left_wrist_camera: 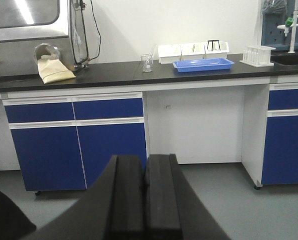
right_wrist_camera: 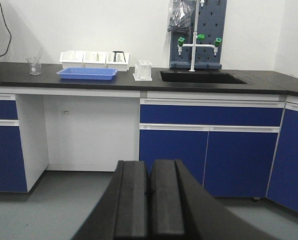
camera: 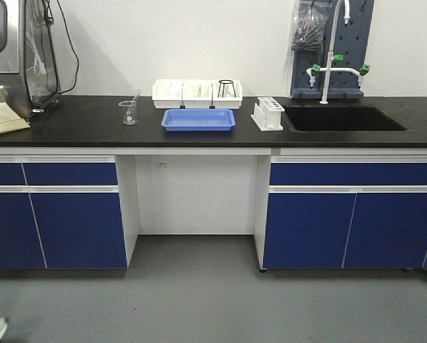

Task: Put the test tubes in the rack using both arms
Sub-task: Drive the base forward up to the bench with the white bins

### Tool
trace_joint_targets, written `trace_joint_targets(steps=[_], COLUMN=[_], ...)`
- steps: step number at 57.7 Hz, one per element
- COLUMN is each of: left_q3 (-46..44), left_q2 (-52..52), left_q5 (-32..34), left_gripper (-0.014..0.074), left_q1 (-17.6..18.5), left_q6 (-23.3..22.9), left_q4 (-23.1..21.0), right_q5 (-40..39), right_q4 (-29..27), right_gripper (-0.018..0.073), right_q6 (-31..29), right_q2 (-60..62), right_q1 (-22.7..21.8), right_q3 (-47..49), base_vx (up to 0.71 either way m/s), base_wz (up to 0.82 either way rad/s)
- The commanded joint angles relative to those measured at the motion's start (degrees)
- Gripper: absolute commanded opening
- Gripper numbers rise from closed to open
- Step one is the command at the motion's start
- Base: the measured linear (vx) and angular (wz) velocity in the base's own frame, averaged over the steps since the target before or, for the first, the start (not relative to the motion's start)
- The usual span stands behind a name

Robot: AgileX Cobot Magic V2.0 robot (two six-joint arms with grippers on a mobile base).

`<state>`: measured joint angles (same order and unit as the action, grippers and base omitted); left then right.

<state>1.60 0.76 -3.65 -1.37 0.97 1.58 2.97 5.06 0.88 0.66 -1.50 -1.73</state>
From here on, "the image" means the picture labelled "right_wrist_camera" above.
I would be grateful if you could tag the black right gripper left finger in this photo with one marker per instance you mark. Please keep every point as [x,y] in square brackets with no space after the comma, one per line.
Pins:
[121,212]

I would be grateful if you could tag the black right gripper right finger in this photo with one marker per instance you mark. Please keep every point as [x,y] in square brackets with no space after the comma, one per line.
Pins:
[182,209]

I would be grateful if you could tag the white test tube rack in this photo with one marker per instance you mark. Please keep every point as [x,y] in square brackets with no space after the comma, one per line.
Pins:
[143,71]

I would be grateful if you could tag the blue white lab cabinet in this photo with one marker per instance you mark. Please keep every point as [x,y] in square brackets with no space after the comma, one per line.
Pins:
[235,145]

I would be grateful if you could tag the black sink basin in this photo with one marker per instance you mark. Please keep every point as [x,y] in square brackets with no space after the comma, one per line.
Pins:
[200,78]

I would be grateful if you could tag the blue plastic tray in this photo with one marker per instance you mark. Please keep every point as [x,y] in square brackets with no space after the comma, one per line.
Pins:
[86,73]

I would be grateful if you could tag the right white plastic bin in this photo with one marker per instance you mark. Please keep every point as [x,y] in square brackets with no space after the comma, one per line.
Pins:
[120,66]

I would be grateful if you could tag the white plastic bin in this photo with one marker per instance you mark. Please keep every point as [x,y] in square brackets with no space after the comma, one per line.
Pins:
[120,66]
[72,59]
[95,59]

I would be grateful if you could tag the middle white plastic bin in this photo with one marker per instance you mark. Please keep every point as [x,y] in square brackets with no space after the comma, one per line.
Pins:
[95,59]

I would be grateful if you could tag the black metal tripod stand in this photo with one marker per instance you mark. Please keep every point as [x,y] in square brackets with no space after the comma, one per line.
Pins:
[119,56]

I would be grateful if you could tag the left white plastic bin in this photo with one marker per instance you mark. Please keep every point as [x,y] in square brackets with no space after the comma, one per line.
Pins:
[72,59]

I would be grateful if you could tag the white lab faucet green knobs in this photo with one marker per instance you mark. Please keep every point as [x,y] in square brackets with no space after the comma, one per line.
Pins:
[196,36]

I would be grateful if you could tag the glass beaker on counter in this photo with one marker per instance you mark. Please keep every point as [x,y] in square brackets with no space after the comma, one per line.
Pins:
[34,65]

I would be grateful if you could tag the plastic bag of grey pegs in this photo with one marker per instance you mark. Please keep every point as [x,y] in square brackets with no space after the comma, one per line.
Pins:
[180,14]

